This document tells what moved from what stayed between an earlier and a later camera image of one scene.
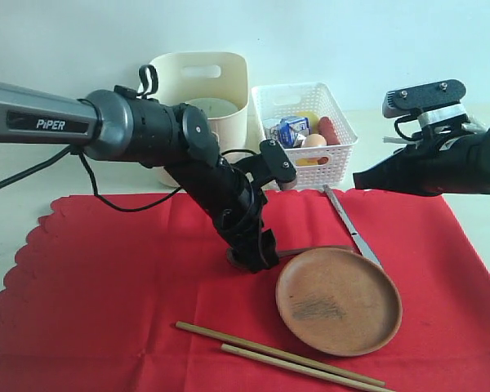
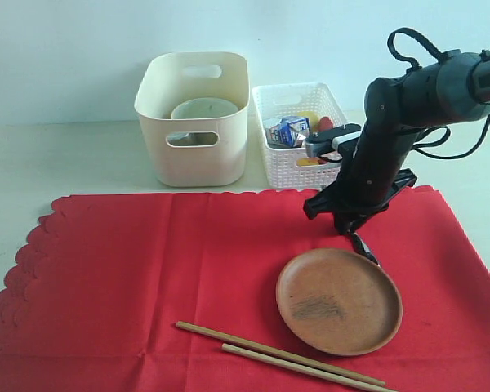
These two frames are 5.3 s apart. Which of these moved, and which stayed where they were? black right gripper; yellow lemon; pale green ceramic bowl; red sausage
Moved: black right gripper
Stayed: yellow lemon; pale green ceramic bowl; red sausage
